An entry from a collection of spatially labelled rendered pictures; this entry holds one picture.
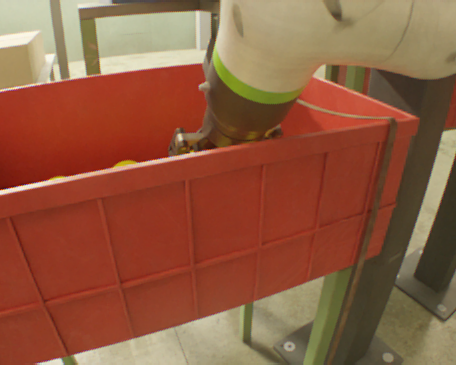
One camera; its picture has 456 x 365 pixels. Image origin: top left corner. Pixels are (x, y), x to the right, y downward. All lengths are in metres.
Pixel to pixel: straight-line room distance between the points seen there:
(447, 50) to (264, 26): 0.15
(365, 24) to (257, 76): 0.09
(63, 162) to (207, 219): 0.43
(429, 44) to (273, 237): 0.25
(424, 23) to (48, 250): 0.36
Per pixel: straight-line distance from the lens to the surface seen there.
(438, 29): 0.30
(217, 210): 0.36
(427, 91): 0.66
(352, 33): 0.26
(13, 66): 2.06
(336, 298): 0.62
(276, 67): 0.27
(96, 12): 0.99
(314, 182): 0.40
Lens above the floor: 0.97
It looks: 30 degrees down
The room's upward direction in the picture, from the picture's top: straight up
